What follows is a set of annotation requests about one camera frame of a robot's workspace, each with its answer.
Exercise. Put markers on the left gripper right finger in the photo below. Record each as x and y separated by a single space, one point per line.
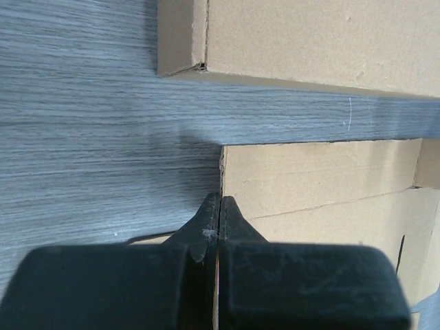
265 285

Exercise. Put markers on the folded brown cardboard box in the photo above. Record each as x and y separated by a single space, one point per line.
382 48

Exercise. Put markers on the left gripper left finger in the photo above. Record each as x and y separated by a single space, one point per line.
119 286

